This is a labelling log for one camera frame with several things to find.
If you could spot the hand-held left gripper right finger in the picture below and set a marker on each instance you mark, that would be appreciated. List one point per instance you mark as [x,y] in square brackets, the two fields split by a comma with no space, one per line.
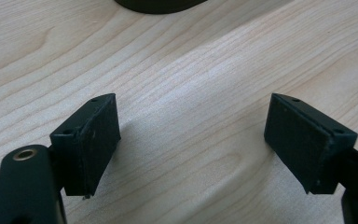
[304,146]

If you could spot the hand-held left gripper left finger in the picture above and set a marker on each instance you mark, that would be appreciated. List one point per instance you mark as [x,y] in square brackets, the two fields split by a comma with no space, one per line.
[87,146]

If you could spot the black round object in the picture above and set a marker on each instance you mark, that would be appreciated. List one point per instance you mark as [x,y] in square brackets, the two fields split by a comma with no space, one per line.
[160,5]

